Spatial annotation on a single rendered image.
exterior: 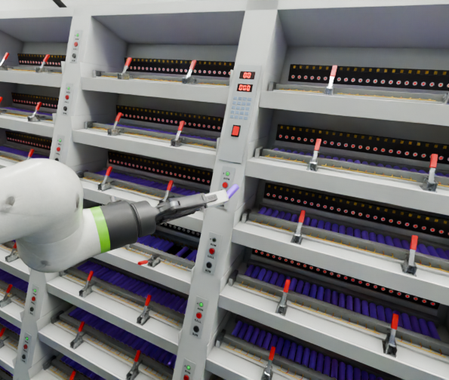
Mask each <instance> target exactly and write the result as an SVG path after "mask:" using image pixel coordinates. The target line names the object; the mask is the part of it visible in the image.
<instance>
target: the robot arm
mask: <svg viewBox="0 0 449 380"><path fill-rule="evenodd" d="M83 194H84V193H83V187H82V184H81V181H80V179H79V178H78V176H77V175H76V173H75V172H74V171H73V170H72V169H70V168H69V167H67V166H66V165H65V164H63V163H60V162H59V161H55V160H51V159H47V158H33V159H29V160H26V161H22V162H20V163H17V164H13V165H11V166H8V167H5V168H2V169H0V244H3V243H5V242H8V241H12V240H15V241H16V244H17V252H18V254H19V257H20V258H21V260H22V261H23V263H24V264H25V265H27V266H28V267H29V268H31V269H33V270H35V271H39V272H43V273H55V272H59V271H64V270H66V269H68V268H70V267H72V266H74V265H75V264H77V263H79V262H81V261H83V260H86V259H88V258H91V257H92V256H96V255H99V254H101V253H105V252H109V251H111V250H115V249H118V248H121V247H125V249H126V250H129V246H130V245H131V244H135V243H136V242H137V239H138V238H141V237H143V236H147V235H149V234H153V233H154V232H155V229H156V223H157V225H161V224H163V223H166V222H169V221H172V220H175V219H179V218H181V217H184V216H188V215H191V214H194V213H195V212H196V211H199V210H200V208H201V210H205V209H208V208H212V207H216V206H219V205H222V204H225V203H224V202H226V201H229V198H228V195H227V193H226V190H222V191H218V192H213V193H210V194H206V195H205V194H204V193H201V194H197V195H189V196H185V197H181V198H169V199H168V202H167V203H165V202H162V203H159V204H157V205H158V206H155V207H152V206H151V205H150V203H149V202H148V201H138V202H135V203H131V204H129V203H128V202H127V201H122V200H119V201H116V200H115V196H110V200H111V202H109V203H108V204H106V205H103V206H99V207H92V208H88V209H84V210H83Z"/></svg>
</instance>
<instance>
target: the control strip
mask: <svg viewBox="0 0 449 380"><path fill-rule="evenodd" d="M260 70H261V66H257V65H239V64H238V68H237V72H236V76H235V83H234V87H233V91H232V98H231V102H230V106H229V113H228V118H227V122H226V129H225V133H224V137H223V144H222V148H221V152H220V160H224V161H231V162H235V163H240V164H241V163H242V158H243V154H244V148H245V143H246V139H247V135H248V128H249V125H250V121H251V114H252V110H253V106H254V99H255V95H256V91H257V85H258V81H259V77H260ZM244 72H251V78H243V74H244ZM240 84H248V85H251V89H250V91H243V90H238V88H239V85H240Z"/></svg>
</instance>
